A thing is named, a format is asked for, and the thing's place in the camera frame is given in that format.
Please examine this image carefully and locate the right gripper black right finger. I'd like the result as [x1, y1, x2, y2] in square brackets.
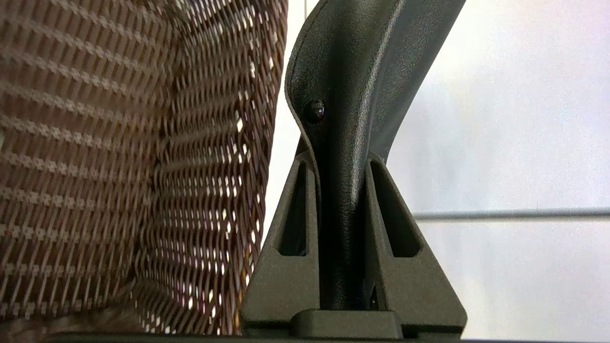
[364, 155, 468, 335]

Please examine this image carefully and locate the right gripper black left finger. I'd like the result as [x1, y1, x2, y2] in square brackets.
[240, 152, 320, 330]

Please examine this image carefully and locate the black leather glasses case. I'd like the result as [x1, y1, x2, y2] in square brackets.
[285, 0, 468, 311]

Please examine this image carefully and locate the dark brown wicker basket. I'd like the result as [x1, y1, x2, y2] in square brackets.
[0, 0, 289, 337]

